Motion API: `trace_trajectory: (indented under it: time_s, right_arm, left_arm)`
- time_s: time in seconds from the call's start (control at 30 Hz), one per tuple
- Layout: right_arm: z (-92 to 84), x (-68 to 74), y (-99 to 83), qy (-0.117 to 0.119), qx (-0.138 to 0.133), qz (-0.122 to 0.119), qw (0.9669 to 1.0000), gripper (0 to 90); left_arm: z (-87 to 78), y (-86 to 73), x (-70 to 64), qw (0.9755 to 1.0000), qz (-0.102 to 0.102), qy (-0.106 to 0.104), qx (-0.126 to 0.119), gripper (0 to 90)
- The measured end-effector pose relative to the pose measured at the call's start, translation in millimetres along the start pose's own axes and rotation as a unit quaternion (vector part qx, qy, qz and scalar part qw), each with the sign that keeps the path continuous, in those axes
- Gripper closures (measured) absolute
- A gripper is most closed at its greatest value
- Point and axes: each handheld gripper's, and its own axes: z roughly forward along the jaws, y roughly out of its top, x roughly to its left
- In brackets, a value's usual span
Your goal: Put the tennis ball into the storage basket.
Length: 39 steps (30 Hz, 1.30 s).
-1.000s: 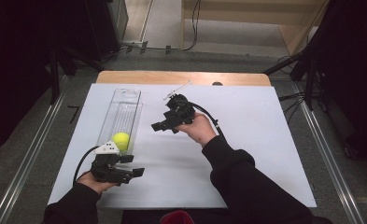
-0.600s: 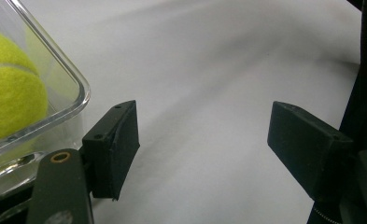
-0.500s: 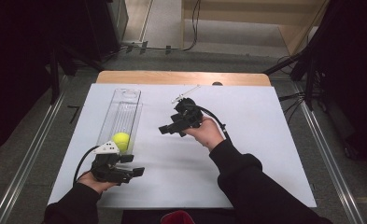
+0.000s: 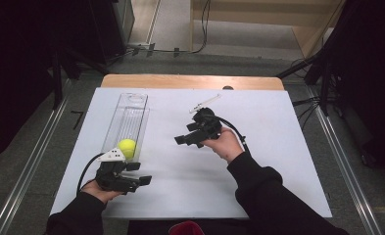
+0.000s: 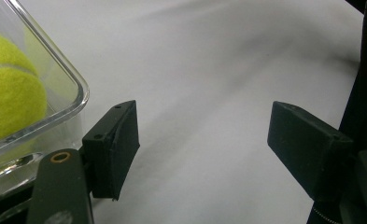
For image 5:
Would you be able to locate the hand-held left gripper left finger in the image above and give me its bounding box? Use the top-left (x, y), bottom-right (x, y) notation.
top-left (81, 99), bottom-right (141, 202)

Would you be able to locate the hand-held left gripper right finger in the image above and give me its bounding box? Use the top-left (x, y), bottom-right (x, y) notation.
top-left (266, 100), bottom-right (355, 203)

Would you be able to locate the yellow tennis ball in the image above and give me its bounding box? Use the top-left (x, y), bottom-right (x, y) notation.
top-left (0, 27), bottom-right (49, 147)

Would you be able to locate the clear plastic container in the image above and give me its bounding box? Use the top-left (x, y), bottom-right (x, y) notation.
top-left (0, 0), bottom-right (91, 203)

